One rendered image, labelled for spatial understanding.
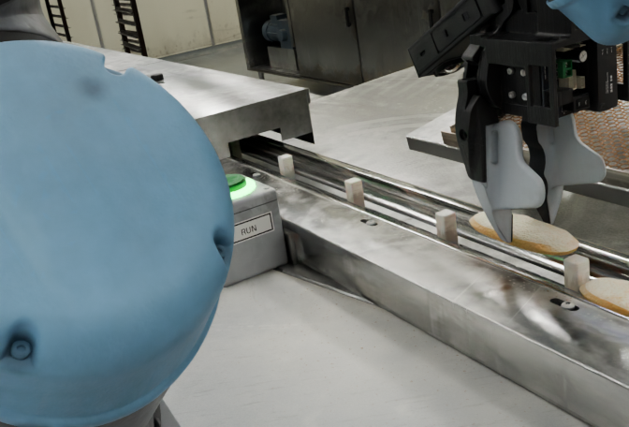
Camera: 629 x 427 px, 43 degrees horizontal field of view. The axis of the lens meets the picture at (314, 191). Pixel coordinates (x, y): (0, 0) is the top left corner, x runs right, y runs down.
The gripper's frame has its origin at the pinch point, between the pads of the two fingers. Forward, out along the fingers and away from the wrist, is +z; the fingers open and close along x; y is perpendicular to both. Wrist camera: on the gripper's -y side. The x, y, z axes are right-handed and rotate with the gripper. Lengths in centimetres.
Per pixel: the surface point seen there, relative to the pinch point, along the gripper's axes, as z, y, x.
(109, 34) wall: 53, -700, 174
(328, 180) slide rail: 4.2, -30.2, 1.4
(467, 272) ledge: 2.9, -0.2, -5.3
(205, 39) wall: 77, -700, 268
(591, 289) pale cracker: 3.4, 7.2, -1.0
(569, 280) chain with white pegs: 3.6, 5.1, -0.7
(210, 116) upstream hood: -2.5, -45.0, -4.7
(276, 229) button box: 3.4, -20.5, -10.3
